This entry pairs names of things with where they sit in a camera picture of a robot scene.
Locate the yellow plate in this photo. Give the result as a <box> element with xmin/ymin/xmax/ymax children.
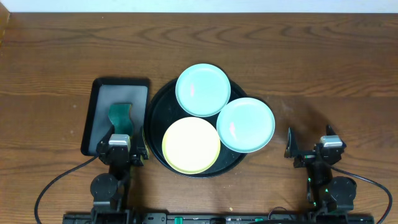
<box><xmin>162</xmin><ymin>117</ymin><xmax>221</xmax><ymax>174</ymax></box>

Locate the rectangular black tray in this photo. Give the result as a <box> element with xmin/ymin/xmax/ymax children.
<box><xmin>80</xmin><ymin>77</ymin><xmax>150</xmax><ymax>156</ymax></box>

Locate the green sponge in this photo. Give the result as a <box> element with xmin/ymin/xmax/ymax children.
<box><xmin>108</xmin><ymin>104</ymin><xmax>134</xmax><ymax>136</ymax></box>

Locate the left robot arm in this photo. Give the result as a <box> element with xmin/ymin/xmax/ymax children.
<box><xmin>90</xmin><ymin>126</ymin><xmax>149</xmax><ymax>224</ymax></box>

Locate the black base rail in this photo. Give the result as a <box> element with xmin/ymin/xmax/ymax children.
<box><xmin>62</xmin><ymin>212</ymin><xmax>376</xmax><ymax>224</ymax></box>

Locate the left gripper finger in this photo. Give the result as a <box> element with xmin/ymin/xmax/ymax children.
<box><xmin>137</xmin><ymin>126</ymin><xmax>148</xmax><ymax>156</ymax></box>
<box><xmin>96</xmin><ymin>125</ymin><xmax>114</xmax><ymax>149</ymax></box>

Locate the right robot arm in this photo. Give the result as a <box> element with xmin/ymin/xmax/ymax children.
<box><xmin>284</xmin><ymin>125</ymin><xmax>357</xmax><ymax>223</ymax></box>

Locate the mint plate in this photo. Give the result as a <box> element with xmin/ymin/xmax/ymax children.
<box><xmin>175</xmin><ymin>63</ymin><xmax>231</xmax><ymax>117</ymax></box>
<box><xmin>216</xmin><ymin>97</ymin><xmax>275</xmax><ymax>153</ymax></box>

